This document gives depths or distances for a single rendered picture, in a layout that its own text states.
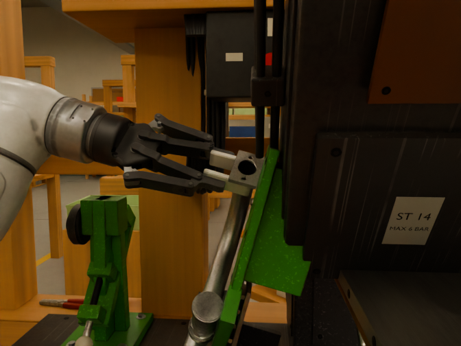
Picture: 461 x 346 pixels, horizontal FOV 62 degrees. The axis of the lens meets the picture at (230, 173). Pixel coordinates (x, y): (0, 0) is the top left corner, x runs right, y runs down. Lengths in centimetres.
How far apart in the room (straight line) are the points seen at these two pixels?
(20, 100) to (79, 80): 1104
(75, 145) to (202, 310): 28
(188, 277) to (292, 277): 44
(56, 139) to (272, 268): 34
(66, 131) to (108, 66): 1082
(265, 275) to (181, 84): 48
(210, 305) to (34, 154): 32
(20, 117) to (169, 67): 35
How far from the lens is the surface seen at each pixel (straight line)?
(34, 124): 60
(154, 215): 85
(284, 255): 46
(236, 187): 55
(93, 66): 1154
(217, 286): 59
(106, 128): 57
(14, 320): 102
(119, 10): 76
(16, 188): 59
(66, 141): 58
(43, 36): 1228
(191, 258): 86
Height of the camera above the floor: 129
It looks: 6 degrees down
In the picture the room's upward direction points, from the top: straight up
